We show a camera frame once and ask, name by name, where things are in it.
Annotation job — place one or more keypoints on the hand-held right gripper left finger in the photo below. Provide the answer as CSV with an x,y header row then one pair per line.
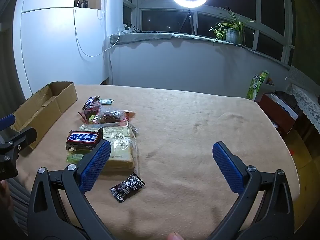
x,y
96,165

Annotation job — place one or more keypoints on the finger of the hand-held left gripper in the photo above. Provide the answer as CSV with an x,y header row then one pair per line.
x,y
22,136
6,121

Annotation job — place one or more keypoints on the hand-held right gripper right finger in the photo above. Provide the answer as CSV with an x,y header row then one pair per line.
x,y
227,167

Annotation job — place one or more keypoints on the green snack packet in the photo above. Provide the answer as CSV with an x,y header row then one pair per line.
x,y
75,156

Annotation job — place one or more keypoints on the brown cardboard box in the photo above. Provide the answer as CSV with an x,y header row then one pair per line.
x,y
37,112

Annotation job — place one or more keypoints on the brown chocolate bar blue label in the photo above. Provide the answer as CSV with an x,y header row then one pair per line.
x,y
82,138

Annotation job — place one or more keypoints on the clear cracker pack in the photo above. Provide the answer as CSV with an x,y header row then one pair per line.
x,y
122,142

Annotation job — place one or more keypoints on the red pastry pack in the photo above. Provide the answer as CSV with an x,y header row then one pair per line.
x,y
112,116

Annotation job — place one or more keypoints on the person's right hand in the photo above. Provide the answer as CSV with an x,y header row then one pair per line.
x,y
175,236

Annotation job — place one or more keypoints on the small black candy packet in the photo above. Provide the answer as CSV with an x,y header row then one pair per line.
x,y
126,187

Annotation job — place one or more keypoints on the grey pleated curtain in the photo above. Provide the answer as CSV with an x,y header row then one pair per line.
x,y
21,205

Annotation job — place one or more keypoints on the beige blanket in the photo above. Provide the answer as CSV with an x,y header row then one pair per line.
x,y
187,130

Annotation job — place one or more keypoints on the small brown chocolate bar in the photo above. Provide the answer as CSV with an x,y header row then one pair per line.
x,y
90,102

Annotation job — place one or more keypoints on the small teal packet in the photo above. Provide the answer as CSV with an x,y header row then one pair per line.
x,y
106,101

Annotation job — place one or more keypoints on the red storage box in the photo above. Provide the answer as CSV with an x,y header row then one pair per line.
x,y
277,115

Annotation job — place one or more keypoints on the green snack bag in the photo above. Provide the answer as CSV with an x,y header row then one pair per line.
x,y
255,87

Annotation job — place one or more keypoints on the white cabinet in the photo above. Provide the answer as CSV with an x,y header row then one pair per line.
x,y
55,50

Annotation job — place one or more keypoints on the white lace cloth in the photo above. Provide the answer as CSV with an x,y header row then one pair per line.
x,y
307,102

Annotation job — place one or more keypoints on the potted spider plant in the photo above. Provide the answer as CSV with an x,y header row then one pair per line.
x,y
232,35

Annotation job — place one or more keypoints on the grey windowsill cloth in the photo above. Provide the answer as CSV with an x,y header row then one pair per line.
x,y
140,37

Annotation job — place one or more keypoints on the white power strip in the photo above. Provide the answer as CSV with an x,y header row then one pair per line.
x,y
125,29

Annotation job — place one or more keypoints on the small dark object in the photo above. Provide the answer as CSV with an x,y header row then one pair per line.
x,y
84,3

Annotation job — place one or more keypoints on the black tripod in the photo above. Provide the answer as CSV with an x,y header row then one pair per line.
x,y
188,15

